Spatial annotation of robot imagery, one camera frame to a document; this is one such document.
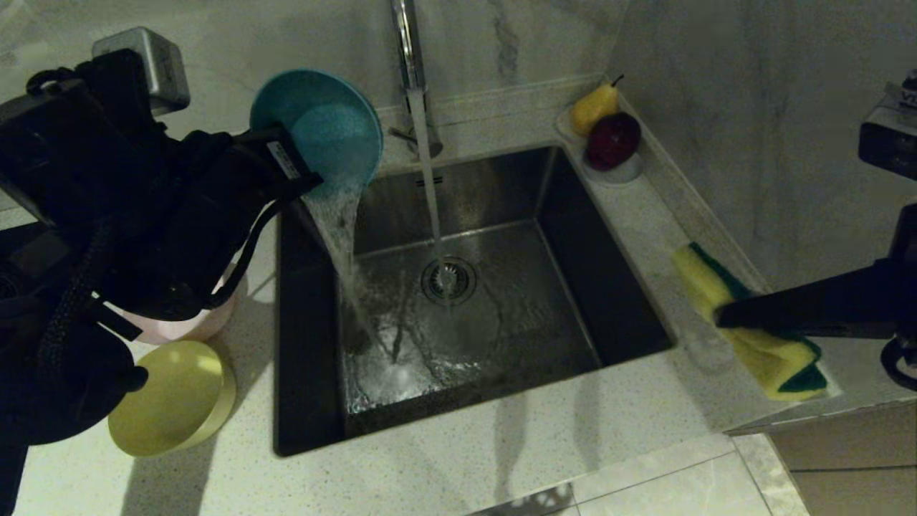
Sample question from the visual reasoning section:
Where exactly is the green and yellow sponge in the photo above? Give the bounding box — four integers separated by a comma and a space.
672, 242, 829, 402

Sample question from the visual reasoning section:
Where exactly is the blue plastic bowl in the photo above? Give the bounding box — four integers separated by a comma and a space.
249, 69, 384, 199

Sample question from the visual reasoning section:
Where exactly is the pink plastic bowl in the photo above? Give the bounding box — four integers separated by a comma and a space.
107, 265, 248, 345

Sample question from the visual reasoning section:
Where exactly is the yellow plastic bowl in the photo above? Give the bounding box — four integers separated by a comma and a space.
108, 340, 237, 457

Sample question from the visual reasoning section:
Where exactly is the chrome sink faucet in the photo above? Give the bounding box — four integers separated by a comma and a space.
389, 0, 445, 160

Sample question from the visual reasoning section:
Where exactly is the stainless steel sink basin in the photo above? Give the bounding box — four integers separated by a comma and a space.
274, 145, 678, 457

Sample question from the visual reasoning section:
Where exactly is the beige wooden cabinet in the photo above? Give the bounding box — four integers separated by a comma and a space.
720, 398, 917, 516

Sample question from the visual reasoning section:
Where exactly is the small white dish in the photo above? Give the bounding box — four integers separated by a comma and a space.
555, 107, 644, 187

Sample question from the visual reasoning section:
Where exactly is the round metal drain strainer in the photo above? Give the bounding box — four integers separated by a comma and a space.
421, 257, 478, 307

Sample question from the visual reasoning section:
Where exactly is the dark red apple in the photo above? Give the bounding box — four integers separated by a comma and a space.
584, 113, 641, 172

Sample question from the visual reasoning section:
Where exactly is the yellow pear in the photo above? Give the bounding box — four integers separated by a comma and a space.
570, 76, 624, 138

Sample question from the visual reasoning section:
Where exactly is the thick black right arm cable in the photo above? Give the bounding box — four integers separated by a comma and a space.
880, 337, 917, 393

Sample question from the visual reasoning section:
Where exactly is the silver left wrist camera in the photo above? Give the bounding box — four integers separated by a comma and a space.
92, 27, 191, 117

